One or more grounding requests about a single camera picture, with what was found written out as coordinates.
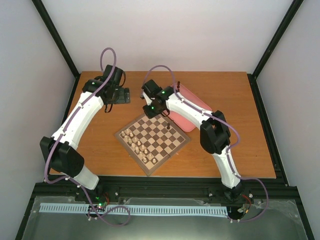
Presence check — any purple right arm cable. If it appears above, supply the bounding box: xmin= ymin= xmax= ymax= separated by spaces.
xmin=143 ymin=64 xmax=270 ymax=223

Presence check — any wooden chessboard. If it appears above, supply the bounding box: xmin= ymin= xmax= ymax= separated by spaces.
xmin=114 ymin=114 xmax=191 ymax=176

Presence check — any black aluminium frame rail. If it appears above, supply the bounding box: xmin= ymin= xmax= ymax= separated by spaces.
xmin=32 ymin=174 xmax=298 ymax=203

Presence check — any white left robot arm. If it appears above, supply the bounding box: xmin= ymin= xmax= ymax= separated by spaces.
xmin=39 ymin=65 xmax=130 ymax=202

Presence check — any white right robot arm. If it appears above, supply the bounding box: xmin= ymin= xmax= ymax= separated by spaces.
xmin=141 ymin=79 xmax=244 ymax=203

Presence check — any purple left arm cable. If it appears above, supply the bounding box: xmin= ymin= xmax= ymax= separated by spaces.
xmin=43 ymin=47 xmax=131 ymax=227

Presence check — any pink tray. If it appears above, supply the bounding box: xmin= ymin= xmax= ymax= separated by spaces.
xmin=165 ymin=83 xmax=213 ymax=132

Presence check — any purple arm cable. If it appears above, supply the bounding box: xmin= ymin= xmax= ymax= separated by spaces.
xmin=43 ymin=47 xmax=131 ymax=227
xmin=143 ymin=64 xmax=270 ymax=223

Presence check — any light blue cable duct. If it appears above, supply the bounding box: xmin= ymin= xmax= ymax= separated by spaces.
xmin=38 ymin=203 xmax=228 ymax=218

